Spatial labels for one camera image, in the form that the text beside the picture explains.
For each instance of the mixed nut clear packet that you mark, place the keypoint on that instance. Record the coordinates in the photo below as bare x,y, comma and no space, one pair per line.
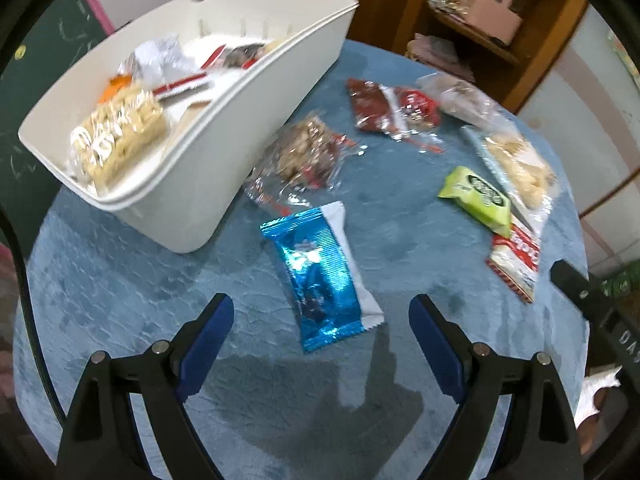
305,152

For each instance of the dark red clear packet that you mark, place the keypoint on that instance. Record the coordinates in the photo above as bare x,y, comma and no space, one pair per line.
245,54

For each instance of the blue towel table cover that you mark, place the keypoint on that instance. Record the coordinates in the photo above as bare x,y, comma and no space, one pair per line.
150,285

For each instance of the brown wooden bedpost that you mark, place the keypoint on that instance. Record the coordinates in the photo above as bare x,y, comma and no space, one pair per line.
602,402

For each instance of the red and white cookie packet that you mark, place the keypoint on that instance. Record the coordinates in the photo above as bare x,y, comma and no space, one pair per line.
517,260

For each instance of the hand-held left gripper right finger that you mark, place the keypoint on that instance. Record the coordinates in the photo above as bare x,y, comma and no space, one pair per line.
440,345

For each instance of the brown snack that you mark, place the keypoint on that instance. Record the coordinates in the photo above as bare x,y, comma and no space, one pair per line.
460,95

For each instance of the maroon and white foil packet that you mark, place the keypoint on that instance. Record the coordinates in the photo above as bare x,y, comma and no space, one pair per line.
370,105

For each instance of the puffed snack clear packet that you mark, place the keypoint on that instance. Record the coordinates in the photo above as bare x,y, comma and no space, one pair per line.
120,130

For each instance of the red candy clear packet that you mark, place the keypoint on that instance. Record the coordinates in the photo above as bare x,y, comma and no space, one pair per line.
417,107

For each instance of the wooden shelf unit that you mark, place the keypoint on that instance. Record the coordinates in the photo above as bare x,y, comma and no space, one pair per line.
550,45

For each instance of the white packet with red stripe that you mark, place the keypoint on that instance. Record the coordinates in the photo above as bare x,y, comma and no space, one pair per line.
160,57

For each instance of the pink basket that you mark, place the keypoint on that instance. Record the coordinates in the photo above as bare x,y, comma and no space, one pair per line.
492,15

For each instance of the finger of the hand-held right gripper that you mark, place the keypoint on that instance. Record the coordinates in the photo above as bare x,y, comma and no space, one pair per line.
570,280

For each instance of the large clear biscuit bag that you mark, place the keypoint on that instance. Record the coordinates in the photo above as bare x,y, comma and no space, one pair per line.
520,165

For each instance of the green snack packet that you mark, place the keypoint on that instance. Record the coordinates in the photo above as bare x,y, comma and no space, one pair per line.
477,195

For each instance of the orange and white snack packet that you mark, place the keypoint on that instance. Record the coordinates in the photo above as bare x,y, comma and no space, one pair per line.
116,86

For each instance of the blue and white foil packet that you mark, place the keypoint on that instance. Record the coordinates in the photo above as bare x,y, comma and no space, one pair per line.
320,280

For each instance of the folded pink clothes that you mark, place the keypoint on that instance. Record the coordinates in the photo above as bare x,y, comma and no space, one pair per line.
435,52

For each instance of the green bag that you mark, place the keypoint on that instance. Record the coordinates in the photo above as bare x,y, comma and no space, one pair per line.
622,280

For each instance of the white plastic storage box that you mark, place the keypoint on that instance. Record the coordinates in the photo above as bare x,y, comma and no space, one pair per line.
210,170

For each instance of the wall poster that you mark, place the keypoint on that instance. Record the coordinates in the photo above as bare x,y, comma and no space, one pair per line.
627,57

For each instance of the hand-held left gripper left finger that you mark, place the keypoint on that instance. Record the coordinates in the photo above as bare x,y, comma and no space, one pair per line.
205,345

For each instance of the green chalkboard with pink frame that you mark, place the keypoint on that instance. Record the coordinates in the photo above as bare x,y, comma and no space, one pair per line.
30,60

